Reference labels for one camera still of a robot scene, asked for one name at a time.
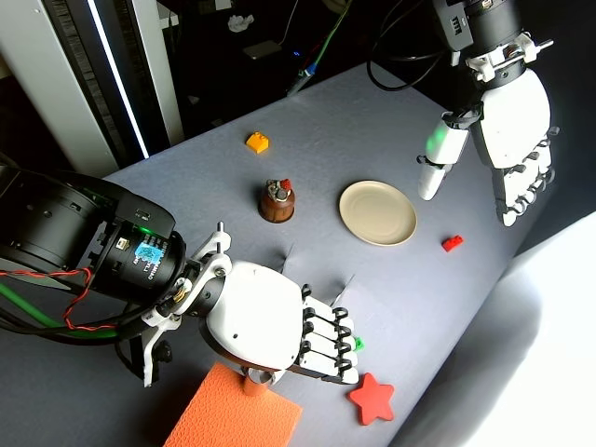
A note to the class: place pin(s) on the white metal cabinet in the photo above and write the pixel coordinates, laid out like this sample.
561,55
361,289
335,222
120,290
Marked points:
46,70

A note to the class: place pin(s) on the grey flat box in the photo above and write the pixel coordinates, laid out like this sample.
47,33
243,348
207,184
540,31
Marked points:
262,50

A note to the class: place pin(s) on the crumpled white paper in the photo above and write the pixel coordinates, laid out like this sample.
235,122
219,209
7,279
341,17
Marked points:
241,22

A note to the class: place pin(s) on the red star block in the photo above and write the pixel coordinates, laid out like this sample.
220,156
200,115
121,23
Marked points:
371,399

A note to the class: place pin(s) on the green toy brick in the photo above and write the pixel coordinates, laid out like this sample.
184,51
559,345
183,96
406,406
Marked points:
359,344

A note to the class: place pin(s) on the yellow toy brick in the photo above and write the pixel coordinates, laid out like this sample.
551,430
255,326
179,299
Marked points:
257,143

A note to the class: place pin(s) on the grey table cloth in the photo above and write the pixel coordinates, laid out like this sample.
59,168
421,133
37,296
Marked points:
349,130

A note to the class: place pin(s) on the orange foam block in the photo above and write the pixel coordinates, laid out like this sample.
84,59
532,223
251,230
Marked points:
233,414

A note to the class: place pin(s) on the red toy brick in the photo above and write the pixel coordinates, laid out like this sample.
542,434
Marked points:
451,244

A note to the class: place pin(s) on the beige round plate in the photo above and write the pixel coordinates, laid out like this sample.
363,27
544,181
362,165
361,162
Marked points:
377,214

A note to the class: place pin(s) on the chocolate toy cupcake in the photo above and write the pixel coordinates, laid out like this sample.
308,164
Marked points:
277,205

